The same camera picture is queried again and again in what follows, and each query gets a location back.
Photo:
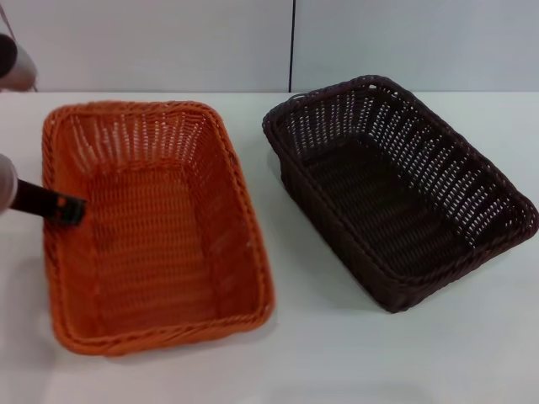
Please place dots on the orange woven plastic basket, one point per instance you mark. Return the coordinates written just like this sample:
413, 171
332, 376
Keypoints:
160, 244

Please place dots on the dark brown woven plastic basket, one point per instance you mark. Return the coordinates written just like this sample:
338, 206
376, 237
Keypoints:
379, 210

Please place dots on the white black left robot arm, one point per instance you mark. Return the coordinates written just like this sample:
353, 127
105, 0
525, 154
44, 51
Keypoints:
17, 63

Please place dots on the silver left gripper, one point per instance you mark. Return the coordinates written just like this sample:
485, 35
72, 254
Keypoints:
6, 187

